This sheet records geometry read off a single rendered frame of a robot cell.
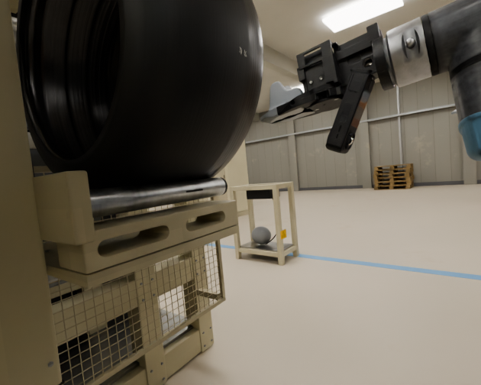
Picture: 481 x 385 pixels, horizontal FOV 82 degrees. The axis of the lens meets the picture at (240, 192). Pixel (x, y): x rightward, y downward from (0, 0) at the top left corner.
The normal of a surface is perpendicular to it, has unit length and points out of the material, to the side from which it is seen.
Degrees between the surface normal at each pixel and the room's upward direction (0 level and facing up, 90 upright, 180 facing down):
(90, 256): 90
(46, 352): 90
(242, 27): 89
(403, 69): 131
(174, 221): 90
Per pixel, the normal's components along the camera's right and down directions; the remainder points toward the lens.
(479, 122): -0.94, 0.11
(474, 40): -0.81, 0.02
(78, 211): 0.80, -0.04
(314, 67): -0.58, 0.11
